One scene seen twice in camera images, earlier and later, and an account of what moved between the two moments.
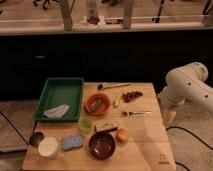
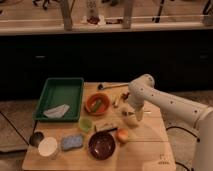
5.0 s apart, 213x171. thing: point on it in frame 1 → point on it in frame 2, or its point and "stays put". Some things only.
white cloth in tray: [56, 112] stays put
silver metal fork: [127, 113] stays put
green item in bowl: [97, 105] stays put
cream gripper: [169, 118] → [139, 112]
